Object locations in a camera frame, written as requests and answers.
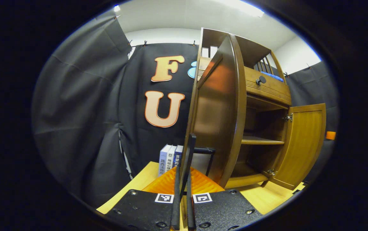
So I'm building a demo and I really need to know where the wooden inner cabinet shelf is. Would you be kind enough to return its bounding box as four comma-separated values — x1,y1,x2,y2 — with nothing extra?
242,136,285,146

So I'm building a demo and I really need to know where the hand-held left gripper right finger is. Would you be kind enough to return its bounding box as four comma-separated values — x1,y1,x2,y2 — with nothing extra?
186,167,264,231

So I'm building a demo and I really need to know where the white cable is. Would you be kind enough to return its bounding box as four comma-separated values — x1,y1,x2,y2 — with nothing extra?
118,130,134,180

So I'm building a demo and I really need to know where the folded blue towel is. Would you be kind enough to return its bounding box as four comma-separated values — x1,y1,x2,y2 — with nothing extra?
261,71,284,82

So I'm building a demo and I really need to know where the white standing book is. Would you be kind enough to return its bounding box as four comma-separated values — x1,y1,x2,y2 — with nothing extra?
166,145,178,171

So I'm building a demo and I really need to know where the black door handle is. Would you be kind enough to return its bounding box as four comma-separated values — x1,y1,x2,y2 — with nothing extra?
179,133,217,193

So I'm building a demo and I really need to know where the wooden cabinet drawer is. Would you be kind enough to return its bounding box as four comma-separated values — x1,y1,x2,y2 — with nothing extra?
198,57,292,107

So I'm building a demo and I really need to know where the wide ceiling light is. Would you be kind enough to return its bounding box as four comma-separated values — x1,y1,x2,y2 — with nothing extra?
222,0,265,18

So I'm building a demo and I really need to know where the wooden double-door shoe cabinet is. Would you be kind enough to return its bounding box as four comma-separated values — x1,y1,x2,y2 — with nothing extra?
184,27,327,191

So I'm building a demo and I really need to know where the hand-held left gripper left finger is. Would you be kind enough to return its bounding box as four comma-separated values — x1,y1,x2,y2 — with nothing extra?
96,165,182,231

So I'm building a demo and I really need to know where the light blue standing book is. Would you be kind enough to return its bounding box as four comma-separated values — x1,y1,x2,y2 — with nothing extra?
158,144,173,176

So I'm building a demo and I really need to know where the black backdrop cloth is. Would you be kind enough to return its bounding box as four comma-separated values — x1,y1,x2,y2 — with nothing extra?
32,10,340,209

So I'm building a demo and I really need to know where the wooden cabinet door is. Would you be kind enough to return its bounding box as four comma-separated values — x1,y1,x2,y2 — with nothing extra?
269,103,327,191
184,34,247,189

